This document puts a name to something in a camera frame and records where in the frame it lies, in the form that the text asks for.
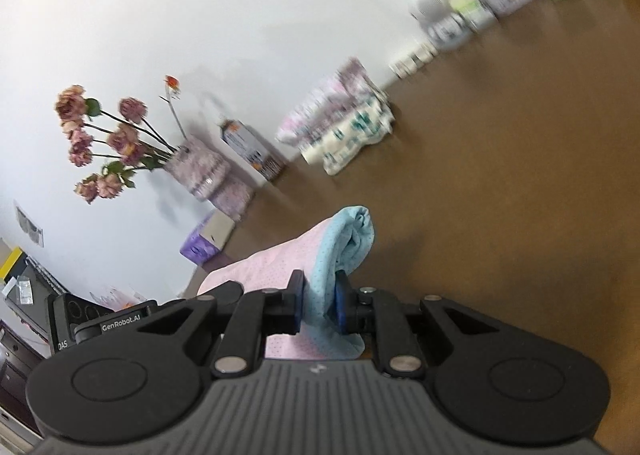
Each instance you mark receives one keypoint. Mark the orange artificial flower stem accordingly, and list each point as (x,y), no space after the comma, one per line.
(171,81)

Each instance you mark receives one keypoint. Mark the pink floral folded garment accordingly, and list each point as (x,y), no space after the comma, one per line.
(320,105)

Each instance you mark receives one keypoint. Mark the printed plastic packet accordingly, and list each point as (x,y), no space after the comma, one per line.
(115,297)

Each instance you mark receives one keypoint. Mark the grey wall socket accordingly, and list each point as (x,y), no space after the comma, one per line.
(30,227)

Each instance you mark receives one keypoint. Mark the lilac textured vase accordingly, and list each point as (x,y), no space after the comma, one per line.
(200,170)

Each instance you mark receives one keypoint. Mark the pink and blue mesh vest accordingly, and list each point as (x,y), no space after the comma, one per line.
(345,235)

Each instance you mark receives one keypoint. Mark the purple tissue pack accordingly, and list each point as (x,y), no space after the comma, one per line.
(200,245)

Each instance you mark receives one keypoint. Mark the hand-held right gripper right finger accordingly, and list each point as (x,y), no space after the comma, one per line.
(342,305)

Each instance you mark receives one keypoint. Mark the dark cabinet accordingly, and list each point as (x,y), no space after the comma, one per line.
(15,375)

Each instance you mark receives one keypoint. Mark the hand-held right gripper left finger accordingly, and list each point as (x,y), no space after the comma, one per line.
(299,305)

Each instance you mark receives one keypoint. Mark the white robot-shaped speaker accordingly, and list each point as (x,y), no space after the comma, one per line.
(430,2)

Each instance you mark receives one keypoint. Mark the white power adapter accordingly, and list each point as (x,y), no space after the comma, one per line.
(412,60)

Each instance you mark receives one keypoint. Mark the green and white small box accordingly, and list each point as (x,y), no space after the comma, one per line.
(472,12)

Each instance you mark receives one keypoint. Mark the brown tea bottle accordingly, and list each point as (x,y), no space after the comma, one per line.
(250,150)

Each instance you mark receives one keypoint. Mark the dried rose bouquet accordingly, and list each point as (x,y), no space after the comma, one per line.
(70,105)

